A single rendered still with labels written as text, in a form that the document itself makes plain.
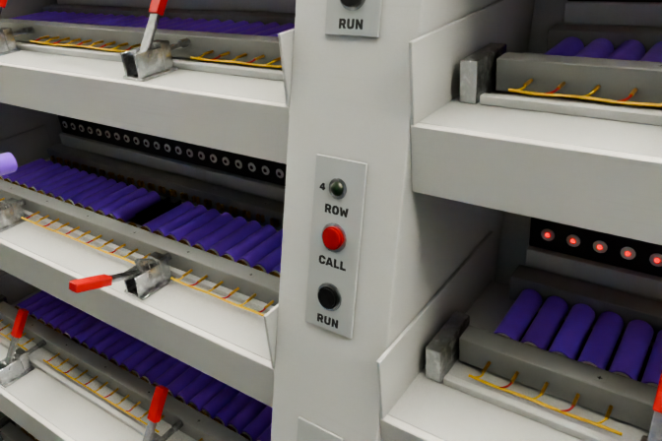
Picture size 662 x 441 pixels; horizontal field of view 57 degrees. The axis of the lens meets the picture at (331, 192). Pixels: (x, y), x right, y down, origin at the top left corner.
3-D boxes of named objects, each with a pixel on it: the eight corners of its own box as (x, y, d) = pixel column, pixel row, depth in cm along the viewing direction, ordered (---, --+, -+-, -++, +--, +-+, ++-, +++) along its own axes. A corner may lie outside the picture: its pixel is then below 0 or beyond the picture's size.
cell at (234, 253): (278, 241, 64) (235, 272, 59) (265, 237, 65) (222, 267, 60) (276, 226, 63) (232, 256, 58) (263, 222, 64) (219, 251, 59)
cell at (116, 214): (162, 205, 74) (118, 228, 69) (152, 202, 75) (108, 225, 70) (159, 192, 73) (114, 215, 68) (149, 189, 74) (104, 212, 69)
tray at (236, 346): (281, 412, 48) (265, 316, 44) (-64, 236, 82) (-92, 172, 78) (404, 284, 63) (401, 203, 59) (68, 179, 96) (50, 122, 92)
